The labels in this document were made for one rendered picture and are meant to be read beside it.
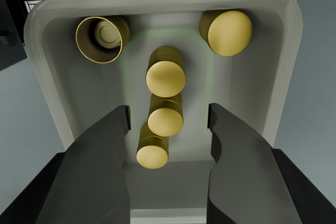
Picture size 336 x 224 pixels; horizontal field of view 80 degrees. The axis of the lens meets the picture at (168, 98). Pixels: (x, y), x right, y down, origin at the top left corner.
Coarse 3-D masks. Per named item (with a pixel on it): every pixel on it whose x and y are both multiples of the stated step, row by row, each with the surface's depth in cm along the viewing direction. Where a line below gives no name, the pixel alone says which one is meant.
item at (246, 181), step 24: (216, 120) 10; (240, 120) 10; (216, 144) 9; (240, 144) 9; (264, 144) 9; (216, 168) 8; (240, 168) 8; (264, 168) 8; (216, 192) 7; (240, 192) 7; (264, 192) 7; (288, 192) 7; (216, 216) 6; (240, 216) 6; (264, 216) 6; (288, 216) 6
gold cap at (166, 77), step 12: (156, 48) 20; (168, 48) 19; (156, 60) 16; (168, 60) 16; (180, 60) 18; (156, 72) 16; (168, 72) 16; (180, 72) 16; (156, 84) 17; (168, 84) 17; (180, 84) 17; (168, 96) 17
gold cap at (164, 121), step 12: (156, 96) 20; (180, 96) 22; (156, 108) 18; (168, 108) 18; (180, 108) 19; (156, 120) 19; (168, 120) 19; (180, 120) 19; (156, 132) 19; (168, 132) 19
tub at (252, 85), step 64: (64, 0) 11; (128, 0) 11; (192, 0) 11; (256, 0) 11; (64, 64) 15; (128, 64) 21; (192, 64) 21; (256, 64) 16; (64, 128) 16; (192, 128) 24; (256, 128) 17; (128, 192) 24; (192, 192) 24
